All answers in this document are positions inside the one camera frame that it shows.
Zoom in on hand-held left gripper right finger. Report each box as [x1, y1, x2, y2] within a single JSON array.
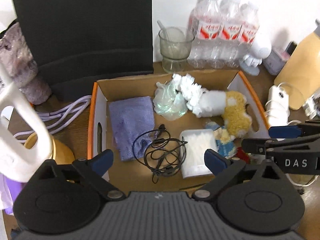
[[192, 149, 285, 202]]

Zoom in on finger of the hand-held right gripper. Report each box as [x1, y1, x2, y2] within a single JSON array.
[[269, 120, 320, 138], [241, 134, 320, 159]]

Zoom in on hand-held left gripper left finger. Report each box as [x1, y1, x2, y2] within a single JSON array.
[[37, 149, 125, 201]]

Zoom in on blue and yellow wrapper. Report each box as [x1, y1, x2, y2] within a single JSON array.
[[205, 121, 238, 158]]

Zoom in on white cotton swab box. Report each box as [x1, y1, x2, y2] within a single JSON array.
[[179, 128, 216, 178]]

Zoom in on red artificial flower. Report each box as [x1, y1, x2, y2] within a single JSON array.
[[235, 147, 250, 164]]

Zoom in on purple cloth pouch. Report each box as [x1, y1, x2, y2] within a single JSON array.
[[108, 96, 156, 162]]

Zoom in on white and yellow plush sheep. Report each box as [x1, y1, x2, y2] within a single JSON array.
[[194, 90, 252, 138]]

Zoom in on black wired earphones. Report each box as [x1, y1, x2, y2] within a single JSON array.
[[132, 124, 188, 183]]

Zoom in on iridescent plastic bag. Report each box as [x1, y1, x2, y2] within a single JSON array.
[[152, 81, 188, 122]]

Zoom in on red cardboard box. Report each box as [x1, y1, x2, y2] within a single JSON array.
[[87, 69, 272, 193]]

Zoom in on white tissue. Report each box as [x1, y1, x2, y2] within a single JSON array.
[[172, 73, 209, 118]]

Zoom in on white power adapter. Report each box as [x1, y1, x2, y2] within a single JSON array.
[[265, 85, 290, 127]]

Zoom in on white power strip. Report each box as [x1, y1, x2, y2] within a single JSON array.
[[302, 96, 320, 118]]

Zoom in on yellow mug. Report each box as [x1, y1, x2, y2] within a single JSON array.
[[25, 132, 75, 165]]

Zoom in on yellow thermos jug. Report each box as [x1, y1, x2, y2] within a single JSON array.
[[274, 19, 320, 110]]

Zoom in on small grey box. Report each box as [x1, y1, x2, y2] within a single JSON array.
[[264, 41, 298, 75]]

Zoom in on white round speaker figure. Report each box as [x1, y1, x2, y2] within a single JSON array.
[[239, 34, 272, 75]]

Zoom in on white detergent bottle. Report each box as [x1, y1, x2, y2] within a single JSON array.
[[0, 62, 54, 183]]

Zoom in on purple tissue pack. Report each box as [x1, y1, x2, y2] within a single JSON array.
[[0, 174, 27, 215]]

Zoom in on clear water bottle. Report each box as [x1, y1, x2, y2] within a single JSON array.
[[187, 0, 223, 68], [232, 1, 260, 68], [212, 0, 240, 69]]

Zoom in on glass cup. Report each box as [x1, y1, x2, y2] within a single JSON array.
[[159, 26, 195, 73]]

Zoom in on dried flower bouquet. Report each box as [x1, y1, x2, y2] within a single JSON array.
[[0, 21, 52, 105]]

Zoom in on clear stirrer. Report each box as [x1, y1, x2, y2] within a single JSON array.
[[157, 20, 175, 53]]

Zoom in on lilac charging cable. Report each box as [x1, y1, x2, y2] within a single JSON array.
[[12, 96, 93, 143]]

